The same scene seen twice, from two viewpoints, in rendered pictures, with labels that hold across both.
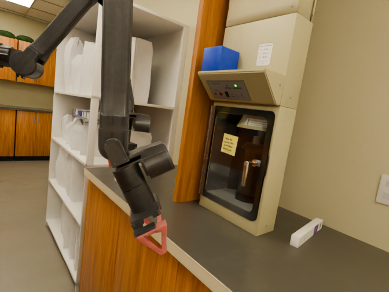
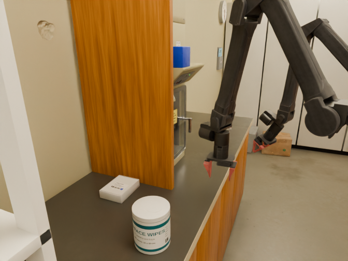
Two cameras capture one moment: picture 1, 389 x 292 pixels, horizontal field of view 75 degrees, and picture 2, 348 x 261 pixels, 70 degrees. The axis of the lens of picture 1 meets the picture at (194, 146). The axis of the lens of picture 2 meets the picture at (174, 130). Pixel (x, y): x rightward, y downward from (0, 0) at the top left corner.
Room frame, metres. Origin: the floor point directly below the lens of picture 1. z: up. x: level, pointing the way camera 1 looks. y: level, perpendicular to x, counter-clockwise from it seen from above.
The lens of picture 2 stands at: (1.56, 1.02, 1.61)
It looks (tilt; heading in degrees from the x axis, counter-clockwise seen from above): 19 degrees down; 244
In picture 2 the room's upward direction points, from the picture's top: straight up
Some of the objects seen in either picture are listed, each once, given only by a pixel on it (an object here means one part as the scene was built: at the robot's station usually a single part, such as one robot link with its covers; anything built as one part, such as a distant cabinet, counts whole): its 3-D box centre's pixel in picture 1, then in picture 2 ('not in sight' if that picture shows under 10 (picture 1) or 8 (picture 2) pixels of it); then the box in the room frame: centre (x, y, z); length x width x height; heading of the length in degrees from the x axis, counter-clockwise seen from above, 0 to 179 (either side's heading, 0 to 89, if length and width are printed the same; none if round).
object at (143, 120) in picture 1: (135, 116); (213, 127); (1.02, 0.25, 1.30); 0.11 x 0.09 x 0.12; 105
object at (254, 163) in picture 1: (248, 172); (187, 124); (0.88, -0.20, 1.17); 0.05 x 0.03 x 0.10; 130
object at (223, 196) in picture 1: (232, 159); (175, 125); (0.98, -0.16, 1.19); 0.30 x 0.01 x 0.40; 40
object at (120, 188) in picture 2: not in sight; (120, 188); (1.34, -0.03, 0.96); 0.16 x 0.12 x 0.04; 41
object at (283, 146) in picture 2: not in sight; (275, 143); (-1.43, -1.55, 0.14); 0.41 x 0.33 x 0.29; 137
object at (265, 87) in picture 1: (235, 87); (184, 75); (0.95, -0.12, 1.46); 0.32 x 0.11 x 0.10; 41
